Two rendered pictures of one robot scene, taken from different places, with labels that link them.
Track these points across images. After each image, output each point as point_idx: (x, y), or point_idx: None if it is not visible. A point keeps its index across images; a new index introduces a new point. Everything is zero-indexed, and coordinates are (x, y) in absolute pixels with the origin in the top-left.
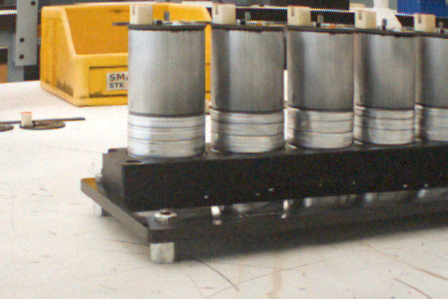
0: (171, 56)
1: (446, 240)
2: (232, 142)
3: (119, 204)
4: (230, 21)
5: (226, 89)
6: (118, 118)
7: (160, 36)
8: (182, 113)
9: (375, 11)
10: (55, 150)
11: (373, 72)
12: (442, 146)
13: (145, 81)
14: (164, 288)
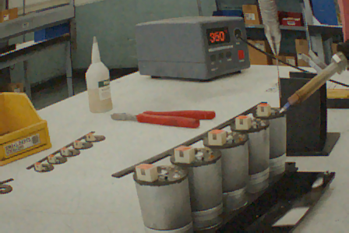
0: (179, 197)
1: (317, 223)
2: (203, 224)
3: None
4: (193, 160)
5: (197, 200)
6: (25, 175)
7: (171, 187)
8: (188, 223)
9: (249, 116)
10: (34, 214)
11: (253, 155)
12: (280, 177)
13: (165, 213)
14: None
